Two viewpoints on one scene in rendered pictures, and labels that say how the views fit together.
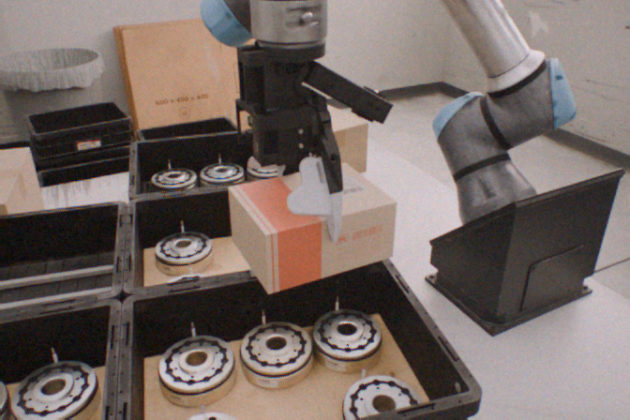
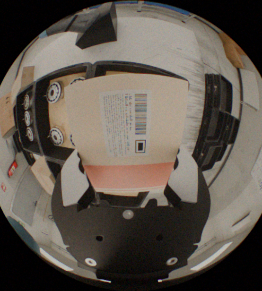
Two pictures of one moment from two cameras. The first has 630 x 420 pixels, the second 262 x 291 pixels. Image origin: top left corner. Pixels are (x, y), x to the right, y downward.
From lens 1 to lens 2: 62 cm
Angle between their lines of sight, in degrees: 82
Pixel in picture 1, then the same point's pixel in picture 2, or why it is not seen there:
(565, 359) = (135, 32)
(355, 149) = (28, 69)
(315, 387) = not seen: hidden behind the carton
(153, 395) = not seen: hidden behind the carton
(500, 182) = (85, 17)
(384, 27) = not seen: outside the picture
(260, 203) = (127, 186)
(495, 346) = (120, 42)
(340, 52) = (8, 78)
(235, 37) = (32, 243)
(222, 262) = (60, 122)
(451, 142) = (54, 29)
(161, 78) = (7, 123)
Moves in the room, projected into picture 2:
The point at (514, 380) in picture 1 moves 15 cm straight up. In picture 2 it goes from (135, 45) to (138, 32)
